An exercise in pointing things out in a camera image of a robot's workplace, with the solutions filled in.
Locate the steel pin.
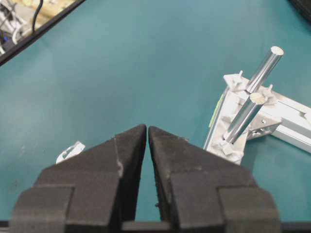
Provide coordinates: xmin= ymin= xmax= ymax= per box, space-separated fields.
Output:
xmin=223 ymin=92 xmax=266 ymax=144
xmin=246 ymin=46 xmax=284 ymax=93

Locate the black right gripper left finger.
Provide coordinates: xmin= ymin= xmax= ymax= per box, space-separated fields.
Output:
xmin=11 ymin=124 xmax=146 ymax=233

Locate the square aluminium extrusion frame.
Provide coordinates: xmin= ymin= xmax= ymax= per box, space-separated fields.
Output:
xmin=203 ymin=73 xmax=311 ymax=165

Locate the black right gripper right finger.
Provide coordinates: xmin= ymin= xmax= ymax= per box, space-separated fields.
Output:
xmin=148 ymin=126 xmax=281 ymax=233

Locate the steel pin far right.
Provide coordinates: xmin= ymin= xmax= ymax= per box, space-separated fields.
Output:
xmin=246 ymin=46 xmax=284 ymax=93

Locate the white cable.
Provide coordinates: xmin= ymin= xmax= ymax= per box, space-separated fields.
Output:
xmin=55 ymin=141 xmax=86 ymax=164

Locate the black table edge rail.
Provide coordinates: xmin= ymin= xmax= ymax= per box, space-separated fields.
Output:
xmin=0 ymin=0 xmax=85 ymax=66

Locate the steel pin far middle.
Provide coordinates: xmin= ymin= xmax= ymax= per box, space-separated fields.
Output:
xmin=223 ymin=92 xmax=266 ymax=144

